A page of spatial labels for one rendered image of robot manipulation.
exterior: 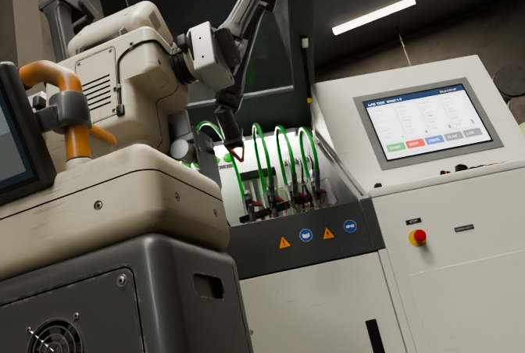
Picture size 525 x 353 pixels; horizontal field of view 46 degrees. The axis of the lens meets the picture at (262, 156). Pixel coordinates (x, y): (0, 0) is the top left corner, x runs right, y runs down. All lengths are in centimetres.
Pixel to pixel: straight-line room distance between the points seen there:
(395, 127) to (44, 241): 170
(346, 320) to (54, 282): 114
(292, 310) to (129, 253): 108
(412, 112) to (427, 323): 87
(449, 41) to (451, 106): 756
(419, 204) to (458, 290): 28
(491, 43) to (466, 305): 821
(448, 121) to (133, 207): 178
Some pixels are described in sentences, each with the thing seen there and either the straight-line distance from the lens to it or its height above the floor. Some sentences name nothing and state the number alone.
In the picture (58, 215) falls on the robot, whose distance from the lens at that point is 85.
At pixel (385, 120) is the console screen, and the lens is 236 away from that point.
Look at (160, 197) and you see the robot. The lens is 79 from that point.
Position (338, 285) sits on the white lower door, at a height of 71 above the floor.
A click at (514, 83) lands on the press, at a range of 678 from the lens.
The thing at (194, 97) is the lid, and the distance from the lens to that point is 243.
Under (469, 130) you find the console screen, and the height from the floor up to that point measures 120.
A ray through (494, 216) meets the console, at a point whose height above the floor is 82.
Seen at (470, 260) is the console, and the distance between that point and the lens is 195.
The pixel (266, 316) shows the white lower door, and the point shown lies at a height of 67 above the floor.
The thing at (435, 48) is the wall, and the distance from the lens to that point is 997.
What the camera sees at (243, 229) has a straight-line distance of 185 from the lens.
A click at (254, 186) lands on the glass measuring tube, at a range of 243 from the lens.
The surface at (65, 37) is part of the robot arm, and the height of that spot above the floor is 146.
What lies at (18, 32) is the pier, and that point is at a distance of 488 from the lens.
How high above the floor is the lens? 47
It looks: 21 degrees up
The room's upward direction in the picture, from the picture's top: 13 degrees counter-clockwise
